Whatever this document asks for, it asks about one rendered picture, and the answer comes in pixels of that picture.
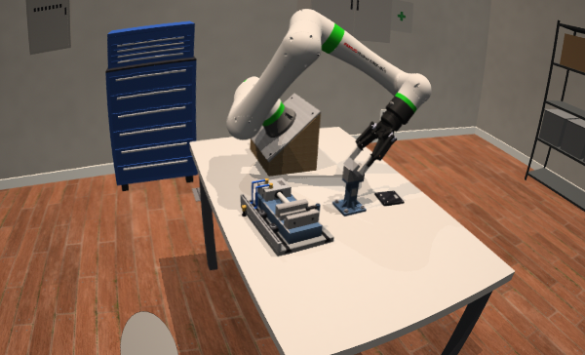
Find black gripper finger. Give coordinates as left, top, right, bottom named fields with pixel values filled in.
left=358, top=127, right=397, bottom=176
left=344, top=122, right=381, bottom=161

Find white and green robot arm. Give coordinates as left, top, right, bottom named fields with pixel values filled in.
left=226, top=9, right=432, bottom=140

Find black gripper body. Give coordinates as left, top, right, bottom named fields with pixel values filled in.
left=375, top=111, right=402, bottom=139

